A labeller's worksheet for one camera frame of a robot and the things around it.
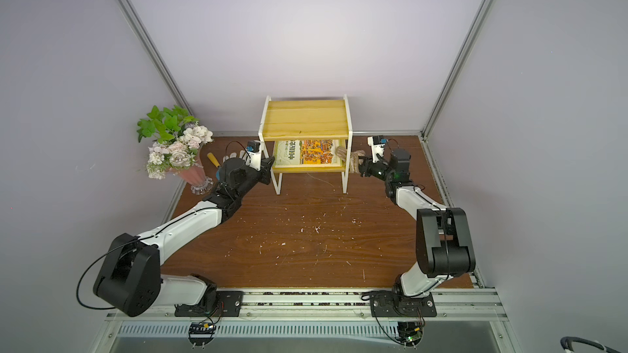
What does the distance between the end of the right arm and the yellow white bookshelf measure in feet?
0.23

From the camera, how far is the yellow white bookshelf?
77 cm

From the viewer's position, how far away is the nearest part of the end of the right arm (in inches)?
30.5

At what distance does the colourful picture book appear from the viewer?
2.94 ft

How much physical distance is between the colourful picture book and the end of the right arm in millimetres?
133
